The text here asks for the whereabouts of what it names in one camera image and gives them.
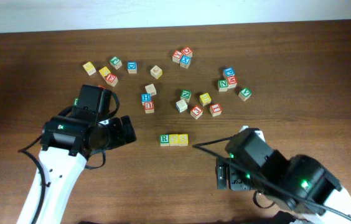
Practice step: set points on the green R block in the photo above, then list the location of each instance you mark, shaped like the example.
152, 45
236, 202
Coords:
164, 140

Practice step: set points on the white blue-edged block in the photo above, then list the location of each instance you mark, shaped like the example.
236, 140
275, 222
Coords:
181, 105

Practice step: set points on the green B block left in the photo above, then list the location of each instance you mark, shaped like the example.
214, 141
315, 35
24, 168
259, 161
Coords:
75, 101

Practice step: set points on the red E block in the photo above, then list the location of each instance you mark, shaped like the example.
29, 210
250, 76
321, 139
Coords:
111, 79

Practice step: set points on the green P block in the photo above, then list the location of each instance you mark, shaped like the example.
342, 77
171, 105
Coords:
115, 62

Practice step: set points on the plain picture block top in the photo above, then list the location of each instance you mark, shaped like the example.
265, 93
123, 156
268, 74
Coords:
156, 72

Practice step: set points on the red Q block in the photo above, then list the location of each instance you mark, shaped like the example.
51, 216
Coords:
187, 51

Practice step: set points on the red I block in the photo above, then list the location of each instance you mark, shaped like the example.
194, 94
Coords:
215, 109

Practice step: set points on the red 3 block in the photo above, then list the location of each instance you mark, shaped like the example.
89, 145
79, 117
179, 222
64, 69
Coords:
196, 112

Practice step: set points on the blue D block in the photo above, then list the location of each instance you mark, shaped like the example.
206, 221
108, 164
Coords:
132, 67

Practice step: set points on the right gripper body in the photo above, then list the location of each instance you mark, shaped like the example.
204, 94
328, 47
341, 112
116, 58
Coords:
230, 170

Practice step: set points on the red Y block top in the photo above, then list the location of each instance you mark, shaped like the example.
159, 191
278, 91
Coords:
176, 56

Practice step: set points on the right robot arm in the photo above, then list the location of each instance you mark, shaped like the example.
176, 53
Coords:
300, 184

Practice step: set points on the plain wooden block centre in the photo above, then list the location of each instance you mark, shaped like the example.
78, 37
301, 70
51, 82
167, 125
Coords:
151, 89

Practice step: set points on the yellow S block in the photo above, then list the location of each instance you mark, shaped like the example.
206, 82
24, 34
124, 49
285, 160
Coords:
173, 139

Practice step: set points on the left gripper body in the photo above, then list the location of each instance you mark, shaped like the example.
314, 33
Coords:
125, 130

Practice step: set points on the red M block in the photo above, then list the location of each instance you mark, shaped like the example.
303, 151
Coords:
232, 82

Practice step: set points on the yellow block beside E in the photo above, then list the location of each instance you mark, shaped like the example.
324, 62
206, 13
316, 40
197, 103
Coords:
104, 72

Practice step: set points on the green N block centre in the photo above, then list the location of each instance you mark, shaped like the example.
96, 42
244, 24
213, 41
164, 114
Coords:
186, 95

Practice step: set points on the green V block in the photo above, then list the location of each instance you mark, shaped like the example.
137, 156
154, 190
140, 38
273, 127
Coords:
244, 94

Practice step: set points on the green n block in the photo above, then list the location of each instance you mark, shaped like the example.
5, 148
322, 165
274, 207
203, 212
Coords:
186, 95
222, 85

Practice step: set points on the green N block right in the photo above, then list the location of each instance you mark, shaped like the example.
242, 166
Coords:
222, 85

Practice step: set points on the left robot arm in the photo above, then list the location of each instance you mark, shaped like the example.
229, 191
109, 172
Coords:
68, 140

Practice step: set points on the blue H block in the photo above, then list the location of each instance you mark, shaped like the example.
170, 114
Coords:
146, 97

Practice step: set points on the red U block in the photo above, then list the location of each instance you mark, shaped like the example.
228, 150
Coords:
149, 107

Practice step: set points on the blue X block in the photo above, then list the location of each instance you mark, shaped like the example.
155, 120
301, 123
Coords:
185, 61

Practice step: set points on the blue P block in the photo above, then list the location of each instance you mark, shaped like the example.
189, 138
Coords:
228, 72

